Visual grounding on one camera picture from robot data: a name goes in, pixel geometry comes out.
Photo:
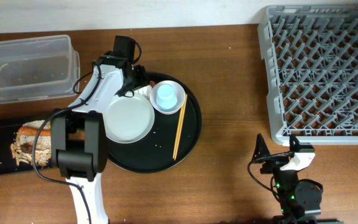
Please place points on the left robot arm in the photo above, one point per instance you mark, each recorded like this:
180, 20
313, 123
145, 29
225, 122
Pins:
80, 134

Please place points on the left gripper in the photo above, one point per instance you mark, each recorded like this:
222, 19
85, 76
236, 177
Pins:
143, 80

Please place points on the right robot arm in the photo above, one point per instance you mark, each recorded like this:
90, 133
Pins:
299, 199

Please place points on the white bowl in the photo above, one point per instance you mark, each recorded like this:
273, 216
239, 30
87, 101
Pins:
180, 93

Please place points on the light blue cup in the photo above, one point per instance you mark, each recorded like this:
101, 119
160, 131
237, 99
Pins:
166, 97

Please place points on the orange carrot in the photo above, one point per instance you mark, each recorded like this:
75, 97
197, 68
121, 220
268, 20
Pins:
28, 131

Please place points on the white tissue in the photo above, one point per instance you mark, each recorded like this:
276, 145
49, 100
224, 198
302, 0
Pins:
144, 91

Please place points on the clear plastic bin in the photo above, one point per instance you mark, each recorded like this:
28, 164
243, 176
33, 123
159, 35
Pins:
39, 68

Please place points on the black rectangular tray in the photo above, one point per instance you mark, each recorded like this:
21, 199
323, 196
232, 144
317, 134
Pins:
8, 131

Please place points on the brown food lump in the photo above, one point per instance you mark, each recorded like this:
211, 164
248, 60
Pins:
26, 148

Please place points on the grey-white plate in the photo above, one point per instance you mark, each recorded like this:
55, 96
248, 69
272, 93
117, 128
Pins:
128, 119

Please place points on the grey dishwasher rack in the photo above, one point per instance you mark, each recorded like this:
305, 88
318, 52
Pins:
311, 58

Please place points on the rice and peanut scraps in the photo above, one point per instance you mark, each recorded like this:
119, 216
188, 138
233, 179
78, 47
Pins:
43, 146

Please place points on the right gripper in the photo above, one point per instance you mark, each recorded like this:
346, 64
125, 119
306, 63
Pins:
276, 163

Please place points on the round black serving tray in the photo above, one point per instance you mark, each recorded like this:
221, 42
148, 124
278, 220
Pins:
154, 152

